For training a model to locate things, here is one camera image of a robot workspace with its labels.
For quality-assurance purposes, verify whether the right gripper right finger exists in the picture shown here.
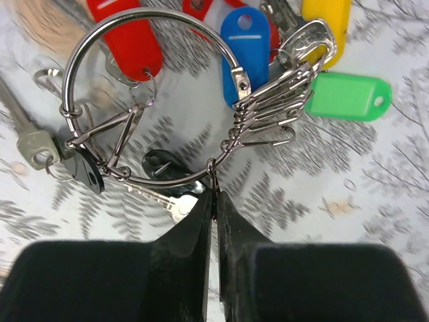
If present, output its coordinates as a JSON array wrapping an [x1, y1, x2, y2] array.
[[216, 193, 428, 321]]

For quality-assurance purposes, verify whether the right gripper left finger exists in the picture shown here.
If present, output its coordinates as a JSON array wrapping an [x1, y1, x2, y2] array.
[[1, 191, 212, 321]]

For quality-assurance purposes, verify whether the silver key bottom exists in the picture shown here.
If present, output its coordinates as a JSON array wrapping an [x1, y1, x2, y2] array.
[[123, 182, 198, 223]]

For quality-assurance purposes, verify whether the black key tag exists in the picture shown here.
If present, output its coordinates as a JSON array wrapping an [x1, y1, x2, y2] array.
[[141, 149, 192, 181]]

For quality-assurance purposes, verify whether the black round-head key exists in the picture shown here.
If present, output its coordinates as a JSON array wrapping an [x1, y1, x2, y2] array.
[[54, 136, 105, 195]]

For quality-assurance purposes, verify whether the silver key left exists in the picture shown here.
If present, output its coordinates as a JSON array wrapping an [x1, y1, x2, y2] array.
[[1, 76, 60, 170]]

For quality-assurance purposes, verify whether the green key tag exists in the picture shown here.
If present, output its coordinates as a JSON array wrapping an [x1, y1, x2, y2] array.
[[305, 72, 393, 122]]

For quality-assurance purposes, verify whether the solid red key tag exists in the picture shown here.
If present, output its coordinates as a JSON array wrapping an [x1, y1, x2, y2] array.
[[86, 0, 163, 82]]

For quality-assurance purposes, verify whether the blue key tag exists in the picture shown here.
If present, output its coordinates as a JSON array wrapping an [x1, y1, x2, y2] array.
[[221, 6, 270, 91]]

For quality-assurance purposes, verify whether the silver key by yellow tag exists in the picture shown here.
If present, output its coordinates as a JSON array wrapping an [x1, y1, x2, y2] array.
[[260, 0, 338, 63]]

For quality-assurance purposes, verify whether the red window key tag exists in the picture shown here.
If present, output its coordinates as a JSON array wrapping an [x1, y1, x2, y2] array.
[[182, 1, 280, 63]]

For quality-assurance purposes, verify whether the yellow key tag on ring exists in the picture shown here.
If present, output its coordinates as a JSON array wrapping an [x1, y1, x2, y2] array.
[[300, 0, 351, 71]]

